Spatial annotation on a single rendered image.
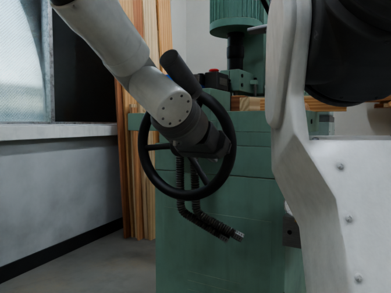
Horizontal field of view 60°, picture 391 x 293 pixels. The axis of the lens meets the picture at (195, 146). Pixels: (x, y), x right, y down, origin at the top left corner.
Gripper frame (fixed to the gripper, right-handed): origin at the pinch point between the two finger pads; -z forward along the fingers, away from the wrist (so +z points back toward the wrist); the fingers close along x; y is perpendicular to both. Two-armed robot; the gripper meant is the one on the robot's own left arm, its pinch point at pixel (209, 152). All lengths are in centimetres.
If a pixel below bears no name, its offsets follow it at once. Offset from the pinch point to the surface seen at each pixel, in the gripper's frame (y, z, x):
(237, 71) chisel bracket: 38.4, -20.2, -9.2
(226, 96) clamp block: 25.3, -15.1, -8.0
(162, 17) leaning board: 185, -116, -149
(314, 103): 31.5, -28.9, 14.3
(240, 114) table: 20.5, -17.3, -3.1
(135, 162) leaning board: 44, -121, -126
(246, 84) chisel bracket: 38.5, -27.4, -8.4
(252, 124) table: 18.1, -18.7, 0.5
